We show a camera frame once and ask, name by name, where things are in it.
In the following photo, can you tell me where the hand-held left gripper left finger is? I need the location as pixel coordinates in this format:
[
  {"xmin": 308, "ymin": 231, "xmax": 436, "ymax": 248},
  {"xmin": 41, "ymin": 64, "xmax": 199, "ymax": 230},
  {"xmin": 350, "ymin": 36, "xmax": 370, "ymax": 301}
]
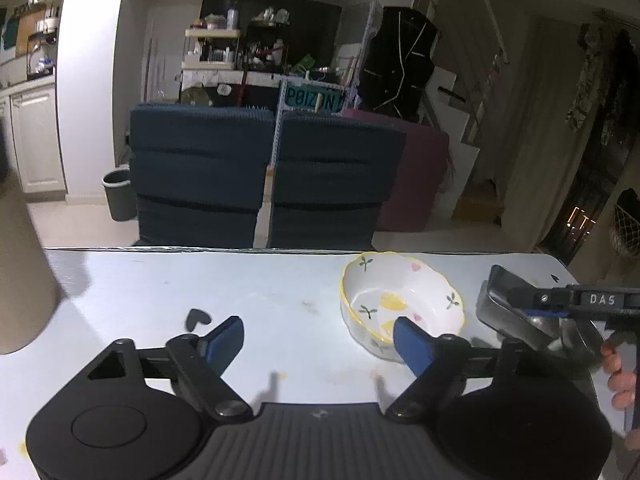
[{"xmin": 87, "ymin": 316, "xmax": 251, "ymax": 421}]

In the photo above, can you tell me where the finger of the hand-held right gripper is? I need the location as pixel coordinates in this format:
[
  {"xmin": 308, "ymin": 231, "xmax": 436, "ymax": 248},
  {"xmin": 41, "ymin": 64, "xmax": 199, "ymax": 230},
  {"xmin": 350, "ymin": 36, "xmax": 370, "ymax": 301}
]
[{"xmin": 507, "ymin": 285, "xmax": 573, "ymax": 319}]

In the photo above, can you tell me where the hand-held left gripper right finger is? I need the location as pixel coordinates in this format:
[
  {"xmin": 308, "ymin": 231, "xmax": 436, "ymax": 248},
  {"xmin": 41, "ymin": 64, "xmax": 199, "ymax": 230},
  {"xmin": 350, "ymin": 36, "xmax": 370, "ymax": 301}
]
[{"xmin": 384, "ymin": 316, "xmax": 551, "ymax": 421}]

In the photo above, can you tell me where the steel rectangular tray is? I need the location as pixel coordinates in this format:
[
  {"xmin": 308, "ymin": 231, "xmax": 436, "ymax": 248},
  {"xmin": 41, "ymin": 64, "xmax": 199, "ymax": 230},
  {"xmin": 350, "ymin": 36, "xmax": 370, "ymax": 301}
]
[{"xmin": 475, "ymin": 264, "xmax": 563, "ymax": 358}]

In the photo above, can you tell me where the floral ceramic bowl yellow rim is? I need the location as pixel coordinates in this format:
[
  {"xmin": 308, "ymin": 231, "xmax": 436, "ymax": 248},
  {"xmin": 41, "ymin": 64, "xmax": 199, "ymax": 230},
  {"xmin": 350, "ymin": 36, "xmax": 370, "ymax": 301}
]
[{"xmin": 340, "ymin": 252, "xmax": 465, "ymax": 364}]

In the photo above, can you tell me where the person's right hand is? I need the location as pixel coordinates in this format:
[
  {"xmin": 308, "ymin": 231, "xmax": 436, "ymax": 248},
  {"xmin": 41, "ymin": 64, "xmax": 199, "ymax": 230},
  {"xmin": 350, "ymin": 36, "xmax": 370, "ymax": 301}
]
[{"xmin": 602, "ymin": 342, "xmax": 640, "ymax": 451}]

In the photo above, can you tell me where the purple upholstered chair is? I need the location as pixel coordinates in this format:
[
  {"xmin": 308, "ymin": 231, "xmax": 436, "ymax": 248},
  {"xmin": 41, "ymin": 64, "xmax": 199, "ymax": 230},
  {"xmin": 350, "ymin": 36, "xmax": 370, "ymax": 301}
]
[{"xmin": 342, "ymin": 107, "xmax": 452, "ymax": 234}]

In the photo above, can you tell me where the dark blue chair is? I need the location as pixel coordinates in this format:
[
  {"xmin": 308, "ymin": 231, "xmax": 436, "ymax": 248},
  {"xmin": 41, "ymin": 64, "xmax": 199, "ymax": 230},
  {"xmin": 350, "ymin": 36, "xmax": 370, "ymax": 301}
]
[
  {"xmin": 127, "ymin": 102, "xmax": 279, "ymax": 249},
  {"xmin": 267, "ymin": 109, "xmax": 407, "ymax": 250}
]

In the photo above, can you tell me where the grey trash bin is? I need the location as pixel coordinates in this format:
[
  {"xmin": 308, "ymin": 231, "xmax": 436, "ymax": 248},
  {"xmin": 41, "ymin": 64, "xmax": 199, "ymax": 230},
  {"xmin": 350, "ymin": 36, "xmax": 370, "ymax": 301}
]
[{"xmin": 102, "ymin": 167, "xmax": 139, "ymax": 222}]

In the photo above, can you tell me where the staircase with railing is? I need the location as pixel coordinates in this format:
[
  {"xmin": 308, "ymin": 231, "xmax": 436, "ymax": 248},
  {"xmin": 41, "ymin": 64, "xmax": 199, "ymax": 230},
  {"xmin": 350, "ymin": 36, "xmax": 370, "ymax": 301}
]
[{"xmin": 420, "ymin": 0, "xmax": 531, "ymax": 226}]

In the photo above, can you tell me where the patterned curtain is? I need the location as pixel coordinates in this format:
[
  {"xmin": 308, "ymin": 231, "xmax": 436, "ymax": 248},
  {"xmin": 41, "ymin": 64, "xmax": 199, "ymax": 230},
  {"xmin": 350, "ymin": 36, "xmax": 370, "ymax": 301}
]
[{"xmin": 566, "ymin": 22, "xmax": 632, "ymax": 132}]

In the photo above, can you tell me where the beige thermos with steel lid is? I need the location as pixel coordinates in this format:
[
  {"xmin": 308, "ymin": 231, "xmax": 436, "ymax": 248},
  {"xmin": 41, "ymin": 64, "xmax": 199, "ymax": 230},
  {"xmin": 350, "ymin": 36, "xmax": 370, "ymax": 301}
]
[{"xmin": 0, "ymin": 119, "xmax": 64, "ymax": 357}]

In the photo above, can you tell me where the teal sign board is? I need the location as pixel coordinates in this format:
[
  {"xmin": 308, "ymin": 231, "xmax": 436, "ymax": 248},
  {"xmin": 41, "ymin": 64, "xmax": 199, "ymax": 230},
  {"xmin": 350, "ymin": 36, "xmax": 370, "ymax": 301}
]
[{"xmin": 283, "ymin": 84, "xmax": 347, "ymax": 114}]

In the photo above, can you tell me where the black jacket with white trim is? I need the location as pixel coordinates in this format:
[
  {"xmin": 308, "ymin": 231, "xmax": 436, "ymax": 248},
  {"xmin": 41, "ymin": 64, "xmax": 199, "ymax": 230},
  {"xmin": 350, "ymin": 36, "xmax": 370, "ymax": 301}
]
[{"xmin": 359, "ymin": 5, "xmax": 442, "ymax": 122}]

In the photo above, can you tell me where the white kitchen cabinet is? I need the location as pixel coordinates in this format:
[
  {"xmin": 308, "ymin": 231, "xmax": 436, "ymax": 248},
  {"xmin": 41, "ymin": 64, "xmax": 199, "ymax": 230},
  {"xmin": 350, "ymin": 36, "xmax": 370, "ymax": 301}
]
[{"xmin": 9, "ymin": 84, "xmax": 69, "ymax": 195}]

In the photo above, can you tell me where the white shelf cart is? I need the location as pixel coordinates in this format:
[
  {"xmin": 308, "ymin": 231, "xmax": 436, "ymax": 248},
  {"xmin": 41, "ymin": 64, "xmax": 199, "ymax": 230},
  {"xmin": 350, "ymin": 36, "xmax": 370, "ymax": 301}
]
[{"xmin": 180, "ymin": 26, "xmax": 242, "ymax": 72}]

